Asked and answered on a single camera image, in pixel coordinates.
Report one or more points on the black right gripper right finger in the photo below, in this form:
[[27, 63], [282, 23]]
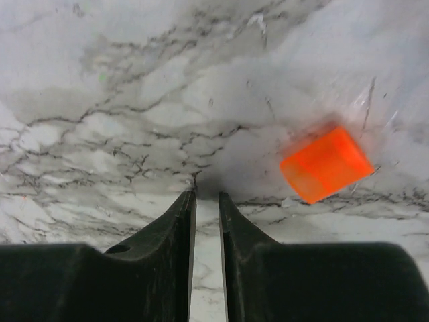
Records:
[[266, 280]]

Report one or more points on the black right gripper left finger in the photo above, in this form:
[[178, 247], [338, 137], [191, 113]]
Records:
[[146, 277]]

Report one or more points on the orange highlighter cap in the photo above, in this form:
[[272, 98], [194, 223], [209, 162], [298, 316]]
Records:
[[326, 165]]

